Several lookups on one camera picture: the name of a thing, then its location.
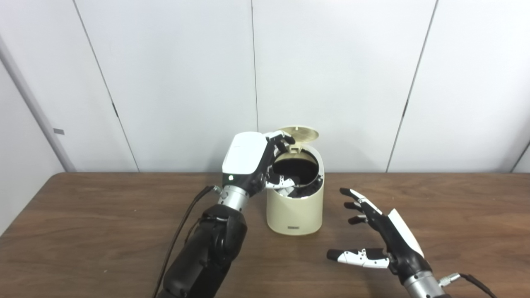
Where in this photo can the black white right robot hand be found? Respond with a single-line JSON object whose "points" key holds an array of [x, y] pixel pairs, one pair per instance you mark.
{"points": [[399, 244]]}

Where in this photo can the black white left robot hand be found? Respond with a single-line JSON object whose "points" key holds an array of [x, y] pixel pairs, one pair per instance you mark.
{"points": [[244, 157]]}

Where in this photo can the cream round bin lid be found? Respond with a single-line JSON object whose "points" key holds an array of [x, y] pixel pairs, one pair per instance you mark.
{"points": [[304, 133]]}

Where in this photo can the cream-colored cylindrical bin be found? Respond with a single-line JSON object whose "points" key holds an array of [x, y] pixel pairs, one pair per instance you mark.
{"points": [[294, 211]]}

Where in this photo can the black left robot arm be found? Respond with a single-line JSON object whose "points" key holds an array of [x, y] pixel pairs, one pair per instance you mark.
{"points": [[207, 252]]}

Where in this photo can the small grey wall tag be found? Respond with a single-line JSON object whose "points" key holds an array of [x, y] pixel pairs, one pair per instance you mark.
{"points": [[59, 131]]}

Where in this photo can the grey wall corner post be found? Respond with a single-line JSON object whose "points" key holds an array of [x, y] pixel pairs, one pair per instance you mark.
{"points": [[37, 111]]}

